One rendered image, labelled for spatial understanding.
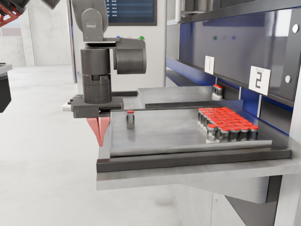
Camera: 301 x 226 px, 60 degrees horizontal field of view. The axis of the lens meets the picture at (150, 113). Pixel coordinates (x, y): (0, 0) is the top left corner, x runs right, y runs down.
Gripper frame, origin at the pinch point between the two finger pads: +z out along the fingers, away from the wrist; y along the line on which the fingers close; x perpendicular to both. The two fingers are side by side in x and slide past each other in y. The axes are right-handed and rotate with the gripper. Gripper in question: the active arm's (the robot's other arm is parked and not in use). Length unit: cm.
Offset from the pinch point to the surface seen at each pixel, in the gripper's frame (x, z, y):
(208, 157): -8.4, 1.4, 21.1
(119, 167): -8.2, 2.0, 3.5
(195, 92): 53, 2, 39
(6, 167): 172, 89, -90
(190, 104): 27.7, 0.2, 28.7
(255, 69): 8.7, -13.4, 39.3
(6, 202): 118, 89, -73
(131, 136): 8.2, 2.5, 7.3
